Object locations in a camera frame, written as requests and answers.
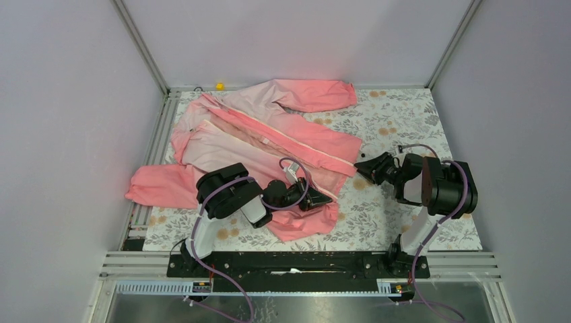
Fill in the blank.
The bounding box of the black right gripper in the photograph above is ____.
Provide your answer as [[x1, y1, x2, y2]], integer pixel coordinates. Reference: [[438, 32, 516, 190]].
[[354, 151, 404, 186]]

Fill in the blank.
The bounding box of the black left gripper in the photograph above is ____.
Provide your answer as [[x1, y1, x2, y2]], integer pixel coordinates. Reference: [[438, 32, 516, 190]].
[[271, 177, 332, 213]]

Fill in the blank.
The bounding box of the pink zip-up jacket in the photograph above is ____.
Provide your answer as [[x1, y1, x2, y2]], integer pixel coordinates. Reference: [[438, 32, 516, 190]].
[[126, 79, 362, 241]]

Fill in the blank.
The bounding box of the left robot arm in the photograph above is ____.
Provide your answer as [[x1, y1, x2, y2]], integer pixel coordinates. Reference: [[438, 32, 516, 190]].
[[181, 157, 333, 277]]

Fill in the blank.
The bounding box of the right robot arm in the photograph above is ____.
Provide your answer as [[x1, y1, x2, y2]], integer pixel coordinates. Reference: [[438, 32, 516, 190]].
[[354, 152, 478, 277]]

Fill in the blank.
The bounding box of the floral patterned table mat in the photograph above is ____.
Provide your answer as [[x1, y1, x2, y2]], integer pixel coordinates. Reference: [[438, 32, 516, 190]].
[[141, 88, 483, 253]]

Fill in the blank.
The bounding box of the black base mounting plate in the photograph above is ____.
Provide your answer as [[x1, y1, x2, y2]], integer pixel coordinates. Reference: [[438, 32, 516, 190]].
[[166, 251, 431, 290]]

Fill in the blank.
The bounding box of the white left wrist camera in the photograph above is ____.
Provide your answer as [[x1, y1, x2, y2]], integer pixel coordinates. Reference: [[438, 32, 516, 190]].
[[283, 162, 300, 183]]

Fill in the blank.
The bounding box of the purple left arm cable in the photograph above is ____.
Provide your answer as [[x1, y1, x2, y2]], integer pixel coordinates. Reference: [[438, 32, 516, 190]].
[[182, 157, 310, 323]]

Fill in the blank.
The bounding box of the grey slotted cable duct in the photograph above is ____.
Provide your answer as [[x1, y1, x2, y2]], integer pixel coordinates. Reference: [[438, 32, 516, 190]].
[[116, 279, 401, 297]]

